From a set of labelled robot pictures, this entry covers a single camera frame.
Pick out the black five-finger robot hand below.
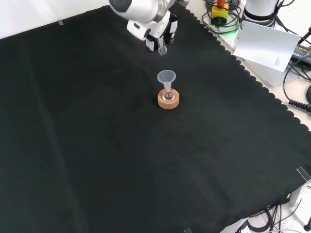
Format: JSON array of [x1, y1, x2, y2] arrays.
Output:
[[126, 11, 179, 53]]

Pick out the clear glass graduated cylinder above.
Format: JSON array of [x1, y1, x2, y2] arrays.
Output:
[[157, 38, 168, 56]]

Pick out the clear plastic funnel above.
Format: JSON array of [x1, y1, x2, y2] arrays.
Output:
[[156, 70, 177, 91]]

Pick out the yellow stop button box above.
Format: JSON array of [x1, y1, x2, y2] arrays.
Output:
[[210, 0, 230, 25]]

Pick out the small round-bottom glass flask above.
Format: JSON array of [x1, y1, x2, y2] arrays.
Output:
[[162, 83, 176, 102]]

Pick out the pale white board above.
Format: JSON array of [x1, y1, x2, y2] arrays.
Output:
[[233, 20, 302, 73]]

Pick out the black power adapter yellow label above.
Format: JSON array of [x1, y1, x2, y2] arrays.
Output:
[[290, 44, 311, 65]]

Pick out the black bench cloth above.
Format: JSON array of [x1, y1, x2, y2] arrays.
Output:
[[0, 4, 311, 233]]

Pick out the cork ring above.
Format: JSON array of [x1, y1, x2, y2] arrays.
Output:
[[157, 89, 181, 110]]

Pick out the thin black cable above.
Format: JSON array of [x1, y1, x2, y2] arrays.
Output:
[[283, 57, 311, 102]]

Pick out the coiled black cable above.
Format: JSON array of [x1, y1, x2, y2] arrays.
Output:
[[288, 99, 311, 113]]

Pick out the aluminium bench frame post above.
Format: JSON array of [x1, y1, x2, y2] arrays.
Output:
[[288, 183, 311, 207]]

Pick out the black cable bundle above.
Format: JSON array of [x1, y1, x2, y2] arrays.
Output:
[[234, 203, 311, 233]]

